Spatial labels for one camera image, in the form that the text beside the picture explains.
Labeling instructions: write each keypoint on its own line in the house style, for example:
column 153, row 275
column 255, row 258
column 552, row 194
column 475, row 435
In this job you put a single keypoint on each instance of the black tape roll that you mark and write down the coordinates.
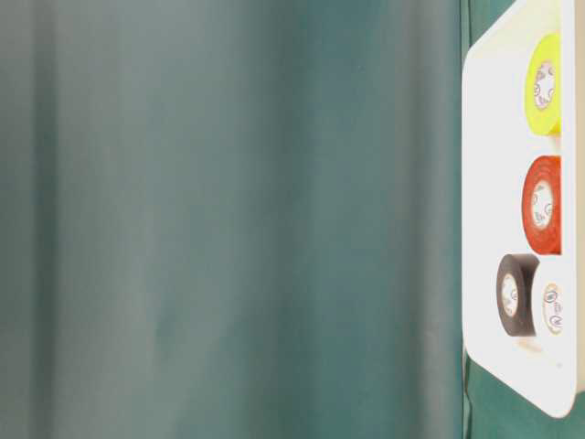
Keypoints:
column 513, row 293

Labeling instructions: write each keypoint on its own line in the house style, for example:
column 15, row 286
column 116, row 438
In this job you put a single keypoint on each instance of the white plastic tray case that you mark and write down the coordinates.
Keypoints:
column 497, row 150

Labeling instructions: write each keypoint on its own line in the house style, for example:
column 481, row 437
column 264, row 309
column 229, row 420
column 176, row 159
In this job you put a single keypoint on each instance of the white tape roll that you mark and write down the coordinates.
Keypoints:
column 548, row 308

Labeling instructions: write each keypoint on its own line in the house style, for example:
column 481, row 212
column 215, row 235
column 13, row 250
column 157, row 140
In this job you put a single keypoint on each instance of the red tape roll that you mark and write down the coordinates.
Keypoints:
column 541, row 205

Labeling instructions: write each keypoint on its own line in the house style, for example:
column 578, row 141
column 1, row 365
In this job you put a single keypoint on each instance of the green cloth backdrop curtain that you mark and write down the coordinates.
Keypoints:
column 230, row 219

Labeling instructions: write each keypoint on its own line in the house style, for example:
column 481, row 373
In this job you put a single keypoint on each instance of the yellow tape roll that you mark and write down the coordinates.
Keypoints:
column 543, row 87

